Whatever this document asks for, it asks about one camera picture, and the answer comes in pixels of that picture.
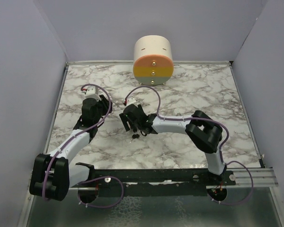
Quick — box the round three-drawer storage box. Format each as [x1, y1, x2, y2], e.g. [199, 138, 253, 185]
[133, 35, 174, 86]

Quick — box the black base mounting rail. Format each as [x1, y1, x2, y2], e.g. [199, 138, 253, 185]
[76, 163, 235, 197]

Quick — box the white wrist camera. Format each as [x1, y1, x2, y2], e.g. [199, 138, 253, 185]
[124, 97, 137, 106]
[82, 86, 101, 101]

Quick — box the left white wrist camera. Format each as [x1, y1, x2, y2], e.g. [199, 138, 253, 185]
[82, 86, 101, 101]

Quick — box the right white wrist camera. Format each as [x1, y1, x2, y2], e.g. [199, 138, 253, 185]
[124, 97, 137, 106]

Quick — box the aluminium extrusion rail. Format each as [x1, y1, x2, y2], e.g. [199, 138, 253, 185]
[230, 168, 279, 188]

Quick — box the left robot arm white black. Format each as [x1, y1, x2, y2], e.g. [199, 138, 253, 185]
[29, 95, 112, 201]

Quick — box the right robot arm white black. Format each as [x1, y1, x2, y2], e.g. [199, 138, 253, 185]
[119, 104, 229, 185]

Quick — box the black-headed key pair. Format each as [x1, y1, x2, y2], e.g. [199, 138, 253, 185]
[129, 133, 143, 144]

